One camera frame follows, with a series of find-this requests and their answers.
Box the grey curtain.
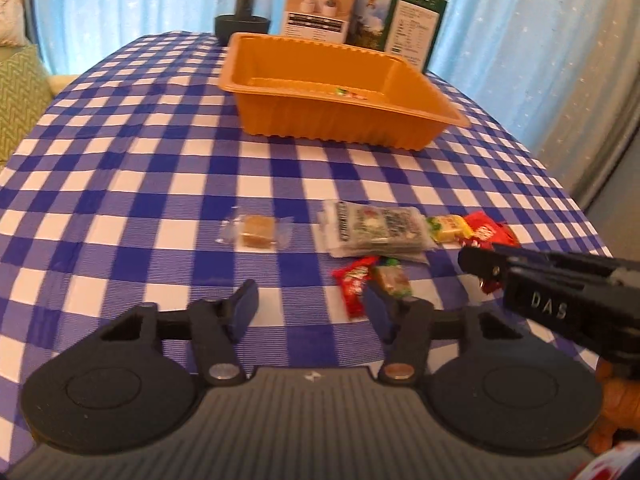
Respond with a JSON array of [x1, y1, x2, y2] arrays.
[[530, 0, 640, 211]]

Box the grey snack packet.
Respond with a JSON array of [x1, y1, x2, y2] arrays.
[[317, 199, 436, 263]]

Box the red white patterned clothing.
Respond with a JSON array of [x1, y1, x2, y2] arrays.
[[575, 440, 640, 480]]

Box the beige sofa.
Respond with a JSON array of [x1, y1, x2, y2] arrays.
[[49, 74, 78, 96]]

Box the glass jar with dark base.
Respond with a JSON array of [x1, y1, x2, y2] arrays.
[[214, 0, 274, 46]]

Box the white cardboard box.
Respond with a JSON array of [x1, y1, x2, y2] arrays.
[[279, 0, 360, 45]]

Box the light blue sheer curtain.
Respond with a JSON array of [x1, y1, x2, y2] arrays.
[[30, 0, 608, 126]]

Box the orange plastic tray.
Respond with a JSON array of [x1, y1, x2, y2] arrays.
[[219, 32, 471, 152]]

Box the person's right hand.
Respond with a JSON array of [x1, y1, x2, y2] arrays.
[[587, 360, 640, 456]]

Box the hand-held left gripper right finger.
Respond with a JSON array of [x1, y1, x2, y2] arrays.
[[363, 282, 523, 387]]

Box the red green candy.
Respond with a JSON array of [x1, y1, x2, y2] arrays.
[[332, 256, 381, 320]]

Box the blue white checkered tablecloth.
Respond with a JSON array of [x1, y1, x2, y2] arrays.
[[0, 31, 613, 466]]

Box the green cardboard box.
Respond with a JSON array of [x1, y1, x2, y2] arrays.
[[347, 0, 447, 73]]

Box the white cushion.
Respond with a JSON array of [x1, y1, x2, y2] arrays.
[[0, 0, 27, 47]]

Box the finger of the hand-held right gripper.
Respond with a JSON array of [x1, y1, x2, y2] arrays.
[[492, 244, 620, 268], [458, 244, 522, 282]]

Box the green zigzag cushion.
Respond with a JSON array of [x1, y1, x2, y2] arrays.
[[0, 42, 53, 163]]

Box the red white candy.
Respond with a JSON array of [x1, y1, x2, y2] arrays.
[[462, 211, 521, 293]]

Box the green brown candy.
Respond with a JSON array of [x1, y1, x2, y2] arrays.
[[372, 257, 415, 301]]

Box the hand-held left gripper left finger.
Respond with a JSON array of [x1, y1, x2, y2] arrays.
[[97, 279, 260, 387]]

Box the yellow green candy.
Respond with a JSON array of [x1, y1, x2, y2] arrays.
[[425, 214, 473, 245]]

